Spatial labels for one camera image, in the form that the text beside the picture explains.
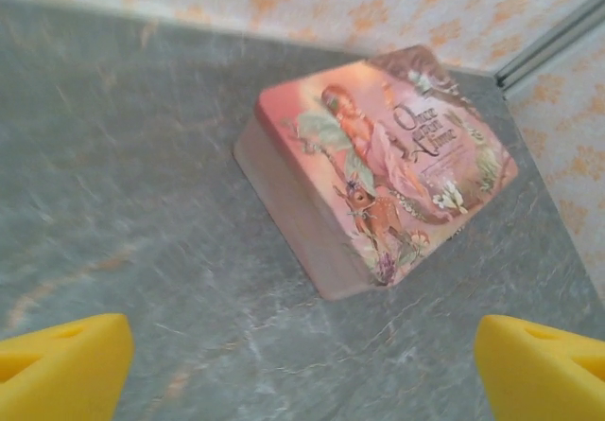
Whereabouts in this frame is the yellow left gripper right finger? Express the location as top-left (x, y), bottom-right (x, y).
top-left (474, 314), bottom-right (605, 421)

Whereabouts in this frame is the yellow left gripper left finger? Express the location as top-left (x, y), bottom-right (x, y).
top-left (0, 312), bottom-right (135, 421)

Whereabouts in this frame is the aluminium frame post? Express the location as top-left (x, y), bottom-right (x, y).
top-left (493, 0), bottom-right (605, 92)

